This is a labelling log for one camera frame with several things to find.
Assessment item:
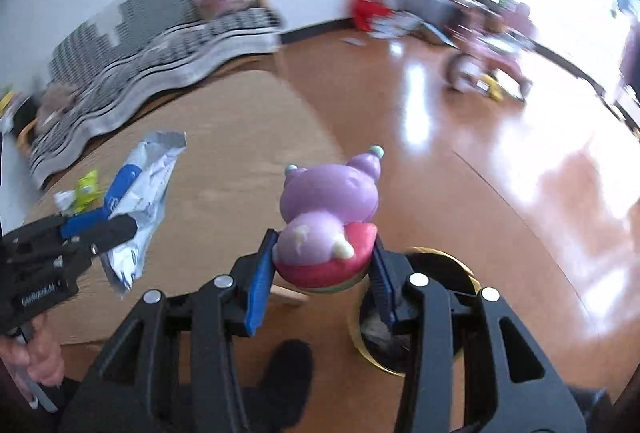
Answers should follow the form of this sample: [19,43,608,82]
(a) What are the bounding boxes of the brown fleece garment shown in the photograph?
[35,83,82,124]

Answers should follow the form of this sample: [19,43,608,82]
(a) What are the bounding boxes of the wooden frame sofa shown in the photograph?
[14,117,40,150]

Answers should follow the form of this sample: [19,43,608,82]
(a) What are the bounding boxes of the black white striped sofa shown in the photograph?
[27,0,284,190]

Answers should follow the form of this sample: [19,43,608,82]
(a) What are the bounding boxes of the cardboard piece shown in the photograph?
[424,25,459,50]

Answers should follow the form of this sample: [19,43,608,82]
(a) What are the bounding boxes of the dark low stand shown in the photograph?
[389,0,482,30]

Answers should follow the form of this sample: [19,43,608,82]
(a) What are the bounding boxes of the red plastic bag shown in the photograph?
[348,0,394,32]

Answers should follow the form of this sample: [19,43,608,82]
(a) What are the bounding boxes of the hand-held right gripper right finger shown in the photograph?
[370,233,589,433]

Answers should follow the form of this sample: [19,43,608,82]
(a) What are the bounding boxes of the white blue printed wrapper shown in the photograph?
[100,130,189,300]

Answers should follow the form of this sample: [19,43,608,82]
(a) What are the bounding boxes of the small green snack packet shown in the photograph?
[73,170,101,214]

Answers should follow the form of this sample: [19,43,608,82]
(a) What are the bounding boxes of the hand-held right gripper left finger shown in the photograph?
[60,229,281,433]

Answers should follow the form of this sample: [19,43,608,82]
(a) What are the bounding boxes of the black bin with gold rim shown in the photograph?
[347,246,484,377]

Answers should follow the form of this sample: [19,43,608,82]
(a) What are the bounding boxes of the purple cartoon figure toy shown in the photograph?
[273,145,384,297]

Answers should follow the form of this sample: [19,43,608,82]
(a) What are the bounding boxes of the pile of scattered papers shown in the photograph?
[367,10,427,40]

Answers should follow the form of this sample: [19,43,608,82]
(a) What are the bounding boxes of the pink tricycle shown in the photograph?
[440,3,539,102]

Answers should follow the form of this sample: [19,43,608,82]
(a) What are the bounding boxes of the white tissue paper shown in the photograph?
[53,190,77,214]

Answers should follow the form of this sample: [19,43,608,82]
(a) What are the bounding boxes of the person's left hand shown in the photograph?
[0,315,67,389]

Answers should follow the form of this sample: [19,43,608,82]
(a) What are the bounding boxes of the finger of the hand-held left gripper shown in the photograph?
[74,214,139,259]
[10,208,111,245]

